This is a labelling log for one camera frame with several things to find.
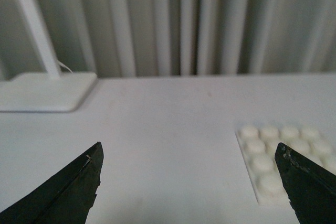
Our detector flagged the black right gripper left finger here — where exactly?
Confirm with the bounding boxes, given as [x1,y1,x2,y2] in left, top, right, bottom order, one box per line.
[1,142,103,223]

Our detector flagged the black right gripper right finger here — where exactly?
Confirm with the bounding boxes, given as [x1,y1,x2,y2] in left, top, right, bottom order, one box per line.
[275,142,335,223]

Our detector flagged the white lamp cable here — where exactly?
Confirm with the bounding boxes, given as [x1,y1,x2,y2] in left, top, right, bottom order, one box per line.
[58,60,74,73]

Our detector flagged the white studded base plate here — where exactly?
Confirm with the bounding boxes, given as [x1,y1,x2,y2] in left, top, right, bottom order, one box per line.
[236,124,335,206]

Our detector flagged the white pleated curtain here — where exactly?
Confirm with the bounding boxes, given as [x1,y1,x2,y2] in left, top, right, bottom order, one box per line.
[0,0,336,81]

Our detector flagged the white desk lamp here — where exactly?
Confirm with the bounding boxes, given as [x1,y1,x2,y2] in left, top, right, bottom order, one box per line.
[1,0,98,113]

